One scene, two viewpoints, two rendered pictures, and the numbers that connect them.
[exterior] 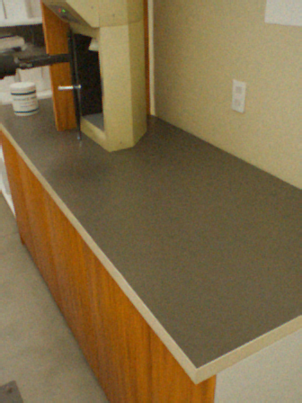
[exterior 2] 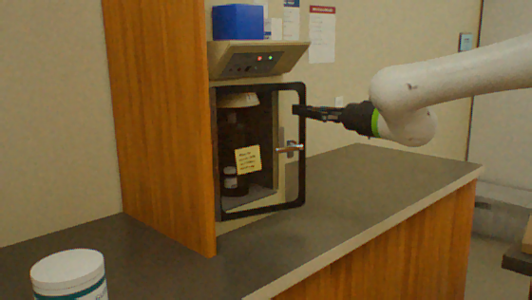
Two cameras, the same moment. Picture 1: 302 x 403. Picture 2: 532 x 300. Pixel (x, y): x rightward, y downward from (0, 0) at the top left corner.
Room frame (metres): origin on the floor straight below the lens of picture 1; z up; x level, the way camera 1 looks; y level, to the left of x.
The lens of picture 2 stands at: (1.99, 1.48, 1.50)
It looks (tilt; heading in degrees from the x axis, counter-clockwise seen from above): 14 degrees down; 254
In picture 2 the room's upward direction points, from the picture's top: 1 degrees counter-clockwise
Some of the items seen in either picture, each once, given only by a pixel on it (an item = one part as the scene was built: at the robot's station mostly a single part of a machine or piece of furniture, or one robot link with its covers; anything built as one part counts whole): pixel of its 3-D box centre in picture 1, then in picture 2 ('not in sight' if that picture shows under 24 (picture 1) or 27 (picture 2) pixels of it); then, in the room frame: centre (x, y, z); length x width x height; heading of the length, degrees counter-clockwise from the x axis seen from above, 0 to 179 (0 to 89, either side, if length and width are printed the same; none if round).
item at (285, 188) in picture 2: (74, 84); (260, 151); (1.67, 0.29, 1.19); 0.30 x 0.01 x 0.40; 8
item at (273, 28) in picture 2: not in sight; (270, 29); (1.63, 0.26, 1.54); 0.05 x 0.05 x 0.06; 36
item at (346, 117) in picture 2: (15, 64); (347, 116); (1.47, 0.45, 1.31); 0.09 x 0.08 x 0.07; 118
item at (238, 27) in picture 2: not in sight; (237, 23); (1.73, 0.32, 1.56); 0.10 x 0.10 x 0.09; 28
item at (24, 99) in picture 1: (24, 98); (72, 296); (2.16, 0.64, 1.02); 0.13 x 0.13 x 0.15
